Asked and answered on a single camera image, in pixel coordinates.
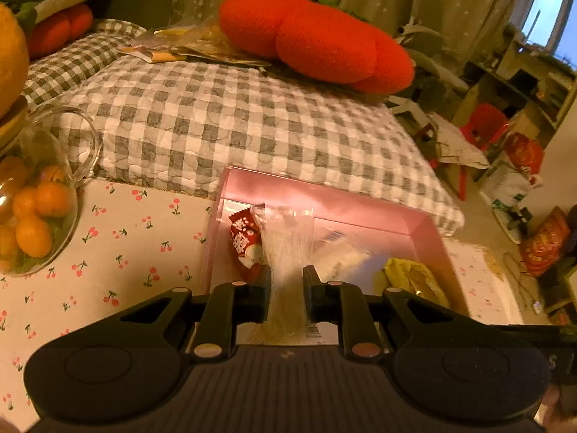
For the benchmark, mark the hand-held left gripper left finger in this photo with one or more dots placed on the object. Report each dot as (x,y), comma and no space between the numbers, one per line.
(259,293)

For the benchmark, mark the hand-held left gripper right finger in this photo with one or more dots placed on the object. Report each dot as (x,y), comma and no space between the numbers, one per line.
(315,295)

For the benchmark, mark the clear rice cracker packet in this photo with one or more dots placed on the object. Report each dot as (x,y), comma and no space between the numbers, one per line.
(286,243)
(342,257)

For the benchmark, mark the red white candy packet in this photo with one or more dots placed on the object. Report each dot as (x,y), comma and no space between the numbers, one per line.
(243,239)

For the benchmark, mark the pink cardboard box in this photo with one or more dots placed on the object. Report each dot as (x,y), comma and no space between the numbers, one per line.
(360,207)

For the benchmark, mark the yellow snack packet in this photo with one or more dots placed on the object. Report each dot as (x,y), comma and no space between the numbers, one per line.
(414,279)

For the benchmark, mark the red patterned bag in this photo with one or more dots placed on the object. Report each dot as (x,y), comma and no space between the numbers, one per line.
(545,243)

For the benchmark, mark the cherry print tablecloth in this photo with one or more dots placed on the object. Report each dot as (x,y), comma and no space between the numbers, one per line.
(112,257)

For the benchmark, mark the grey checkered pillow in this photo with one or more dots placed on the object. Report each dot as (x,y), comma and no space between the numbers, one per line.
(225,121)

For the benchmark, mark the white sack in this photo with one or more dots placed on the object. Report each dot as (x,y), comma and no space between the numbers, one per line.
(507,189)

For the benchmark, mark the red shopping bag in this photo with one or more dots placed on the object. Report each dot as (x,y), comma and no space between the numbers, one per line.
(523,153)

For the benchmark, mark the crumpled paper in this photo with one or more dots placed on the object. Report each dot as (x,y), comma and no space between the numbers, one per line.
(460,144)

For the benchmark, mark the pile of small kumquats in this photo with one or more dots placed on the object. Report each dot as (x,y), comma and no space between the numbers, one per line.
(31,216)

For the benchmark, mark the red plastic chair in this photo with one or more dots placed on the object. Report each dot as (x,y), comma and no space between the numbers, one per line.
(484,121)

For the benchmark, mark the round glass jar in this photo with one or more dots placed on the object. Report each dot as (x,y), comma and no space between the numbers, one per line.
(54,144)

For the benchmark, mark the clear plastic bags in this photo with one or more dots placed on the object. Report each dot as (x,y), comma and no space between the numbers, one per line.
(194,45)

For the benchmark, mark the wooden desk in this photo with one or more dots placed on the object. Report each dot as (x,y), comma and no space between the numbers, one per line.
(532,99)

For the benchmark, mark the large red pumpkin cushion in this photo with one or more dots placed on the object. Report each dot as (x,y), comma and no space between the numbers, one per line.
(324,36)

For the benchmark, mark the white office chair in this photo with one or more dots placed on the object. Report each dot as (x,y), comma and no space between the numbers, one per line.
(428,54)

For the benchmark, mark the wooden jar lid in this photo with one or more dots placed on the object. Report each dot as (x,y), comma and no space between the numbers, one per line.
(13,126)

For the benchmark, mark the grey checkered blanket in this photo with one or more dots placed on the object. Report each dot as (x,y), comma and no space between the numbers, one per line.
(76,58)

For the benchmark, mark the green sofa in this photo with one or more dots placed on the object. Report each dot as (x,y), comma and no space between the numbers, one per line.
(135,0)

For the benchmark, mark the large orange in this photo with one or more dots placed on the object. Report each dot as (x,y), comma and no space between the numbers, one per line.
(11,63)

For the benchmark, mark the window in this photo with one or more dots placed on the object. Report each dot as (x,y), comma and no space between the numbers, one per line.
(545,13)

